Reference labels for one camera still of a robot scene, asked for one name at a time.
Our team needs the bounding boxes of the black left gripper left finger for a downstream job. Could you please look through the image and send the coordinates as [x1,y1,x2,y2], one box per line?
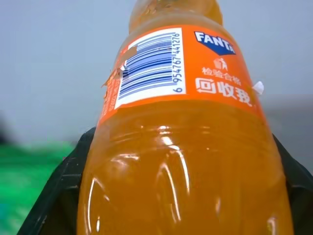
[16,126,97,235]

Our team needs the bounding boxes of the green plastic basket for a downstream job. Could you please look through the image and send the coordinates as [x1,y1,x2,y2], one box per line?
[0,141,77,235]

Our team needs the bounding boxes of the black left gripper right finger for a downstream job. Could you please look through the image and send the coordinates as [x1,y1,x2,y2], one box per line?
[272,134,313,235]

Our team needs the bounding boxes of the orange Fanta soda bottle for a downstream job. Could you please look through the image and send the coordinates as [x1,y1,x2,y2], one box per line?
[76,0,295,235]

